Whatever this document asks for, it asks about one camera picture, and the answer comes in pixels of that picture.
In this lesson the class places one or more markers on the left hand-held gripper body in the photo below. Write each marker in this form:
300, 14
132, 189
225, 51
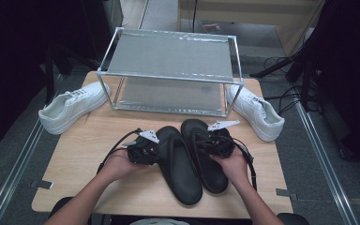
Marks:
143, 151

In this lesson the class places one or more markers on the black upright stand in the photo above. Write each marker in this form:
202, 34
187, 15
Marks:
49, 81

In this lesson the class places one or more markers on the black slipper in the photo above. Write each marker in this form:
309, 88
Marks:
181, 178
212, 175

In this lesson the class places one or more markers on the grey tape piece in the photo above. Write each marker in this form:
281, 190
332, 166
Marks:
43, 184
284, 192

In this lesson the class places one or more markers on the black tripod stand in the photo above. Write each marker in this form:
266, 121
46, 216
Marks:
275, 67

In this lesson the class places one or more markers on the white sneaker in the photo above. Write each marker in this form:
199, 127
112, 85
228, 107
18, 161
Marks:
256, 112
72, 106

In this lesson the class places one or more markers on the wooden cabinet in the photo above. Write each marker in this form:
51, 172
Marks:
247, 12

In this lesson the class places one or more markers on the metal frame shoe rack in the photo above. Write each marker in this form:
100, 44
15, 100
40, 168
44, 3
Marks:
168, 56

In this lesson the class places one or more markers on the metal floor rail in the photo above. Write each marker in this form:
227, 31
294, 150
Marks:
329, 172
13, 175

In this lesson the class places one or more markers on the person's left hand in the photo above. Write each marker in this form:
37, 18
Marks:
117, 167

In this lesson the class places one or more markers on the black curtain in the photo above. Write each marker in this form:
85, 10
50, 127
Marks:
356, 62
12, 47

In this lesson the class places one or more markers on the person's grey clothing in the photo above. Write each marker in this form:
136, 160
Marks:
159, 222

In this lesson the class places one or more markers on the person's right hand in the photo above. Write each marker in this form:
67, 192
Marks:
236, 167

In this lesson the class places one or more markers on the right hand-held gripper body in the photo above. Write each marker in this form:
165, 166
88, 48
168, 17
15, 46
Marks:
222, 143

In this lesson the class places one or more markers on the black chair part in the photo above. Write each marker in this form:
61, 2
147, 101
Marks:
57, 206
293, 220

